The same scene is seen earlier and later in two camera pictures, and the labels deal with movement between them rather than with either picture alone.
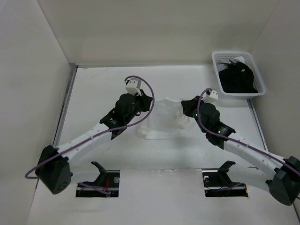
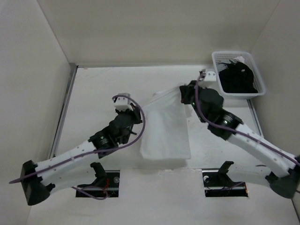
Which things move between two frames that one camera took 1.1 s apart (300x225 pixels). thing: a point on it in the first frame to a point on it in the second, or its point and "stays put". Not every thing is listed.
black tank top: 237,78 stays put
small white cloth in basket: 238,59 stays put
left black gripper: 145,100 to 135,113
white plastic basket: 218,56 stays put
